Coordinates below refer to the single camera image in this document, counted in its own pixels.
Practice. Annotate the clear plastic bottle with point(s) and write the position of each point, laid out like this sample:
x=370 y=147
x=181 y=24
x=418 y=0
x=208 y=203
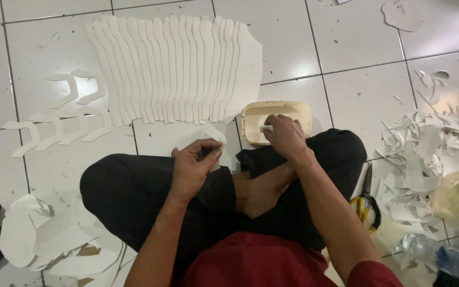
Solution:
x=416 y=247

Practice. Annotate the white cut sheet piece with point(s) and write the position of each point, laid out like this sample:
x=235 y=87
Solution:
x=213 y=134

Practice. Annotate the yellowish plastic bag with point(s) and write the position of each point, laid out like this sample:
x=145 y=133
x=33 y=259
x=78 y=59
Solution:
x=458 y=193

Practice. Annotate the pile of white cut sheets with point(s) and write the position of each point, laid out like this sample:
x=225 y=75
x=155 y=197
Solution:
x=62 y=239

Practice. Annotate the person's red shirt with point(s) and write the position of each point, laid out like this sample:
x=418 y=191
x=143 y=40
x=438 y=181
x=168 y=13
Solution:
x=253 y=263

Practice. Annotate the row of overlapped white panels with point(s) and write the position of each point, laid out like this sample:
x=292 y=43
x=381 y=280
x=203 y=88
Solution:
x=173 y=67

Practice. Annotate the person's bare foot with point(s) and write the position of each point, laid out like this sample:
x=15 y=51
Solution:
x=261 y=191

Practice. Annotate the person's black trousers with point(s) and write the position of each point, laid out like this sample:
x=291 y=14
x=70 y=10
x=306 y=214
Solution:
x=126 y=195

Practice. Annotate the group of curved white strips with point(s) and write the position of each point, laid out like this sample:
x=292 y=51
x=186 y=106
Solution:
x=60 y=91

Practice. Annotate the person's left hand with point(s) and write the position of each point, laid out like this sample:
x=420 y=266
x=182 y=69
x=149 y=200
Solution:
x=187 y=175

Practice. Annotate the round white sheet offcut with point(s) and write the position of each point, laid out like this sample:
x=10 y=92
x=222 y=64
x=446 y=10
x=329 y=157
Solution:
x=403 y=14

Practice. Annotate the person's right hand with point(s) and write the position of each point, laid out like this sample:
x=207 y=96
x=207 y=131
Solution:
x=291 y=137

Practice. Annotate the cream plastic glue tub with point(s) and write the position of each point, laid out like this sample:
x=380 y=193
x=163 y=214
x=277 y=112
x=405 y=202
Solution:
x=285 y=109

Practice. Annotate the small white glue applicator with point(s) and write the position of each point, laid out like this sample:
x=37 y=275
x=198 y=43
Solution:
x=264 y=128

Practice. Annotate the heap of white offcut scraps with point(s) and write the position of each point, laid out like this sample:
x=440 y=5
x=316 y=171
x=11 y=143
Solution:
x=416 y=159

